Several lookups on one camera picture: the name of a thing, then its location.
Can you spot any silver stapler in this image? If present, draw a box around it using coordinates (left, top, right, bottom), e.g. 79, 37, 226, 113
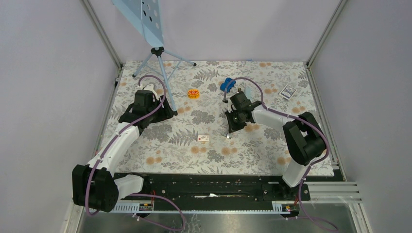
238, 87, 251, 99

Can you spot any cardboard staple box sleeve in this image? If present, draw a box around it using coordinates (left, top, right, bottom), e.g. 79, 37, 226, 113
197, 134, 210, 142

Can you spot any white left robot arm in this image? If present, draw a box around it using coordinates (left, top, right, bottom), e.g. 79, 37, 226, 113
72, 88, 175, 212

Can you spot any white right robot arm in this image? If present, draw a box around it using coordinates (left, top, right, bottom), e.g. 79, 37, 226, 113
223, 91, 330, 200

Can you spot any blue toy car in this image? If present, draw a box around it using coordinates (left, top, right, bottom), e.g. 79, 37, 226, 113
220, 77, 236, 93

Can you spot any orange tape roll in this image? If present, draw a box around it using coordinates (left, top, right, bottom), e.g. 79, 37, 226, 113
188, 89, 200, 99

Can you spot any floral tablecloth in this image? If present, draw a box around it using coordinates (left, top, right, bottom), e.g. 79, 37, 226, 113
117, 61, 319, 175

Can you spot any blue music stand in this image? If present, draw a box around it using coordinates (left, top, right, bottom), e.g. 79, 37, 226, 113
112, 0, 197, 111

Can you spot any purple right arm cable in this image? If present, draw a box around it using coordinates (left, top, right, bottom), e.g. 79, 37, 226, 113
223, 77, 340, 233

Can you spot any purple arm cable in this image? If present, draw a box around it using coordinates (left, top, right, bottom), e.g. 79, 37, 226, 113
223, 77, 340, 233
84, 74, 188, 232

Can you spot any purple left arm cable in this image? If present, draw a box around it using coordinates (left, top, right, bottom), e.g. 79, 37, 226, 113
84, 74, 188, 232

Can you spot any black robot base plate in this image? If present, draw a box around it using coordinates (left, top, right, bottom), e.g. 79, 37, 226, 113
126, 173, 310, 211

